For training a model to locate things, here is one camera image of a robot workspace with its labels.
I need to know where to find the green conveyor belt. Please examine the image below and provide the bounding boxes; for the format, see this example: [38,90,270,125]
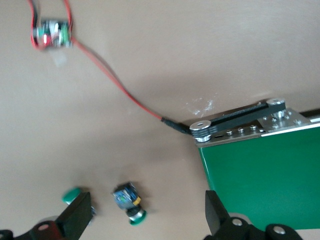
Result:
[188,98,320,233]

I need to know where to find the green push button switch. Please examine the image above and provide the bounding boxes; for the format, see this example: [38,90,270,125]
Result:
[61,187,97,222]
[111,181,148,227]

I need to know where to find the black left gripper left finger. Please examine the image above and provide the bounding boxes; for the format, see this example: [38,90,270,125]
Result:
[0,191,92,240]

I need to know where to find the small circuit board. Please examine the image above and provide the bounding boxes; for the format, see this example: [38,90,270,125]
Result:
[32,18,73,50]

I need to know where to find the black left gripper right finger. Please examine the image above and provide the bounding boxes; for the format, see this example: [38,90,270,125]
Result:
[204,189,303,240]

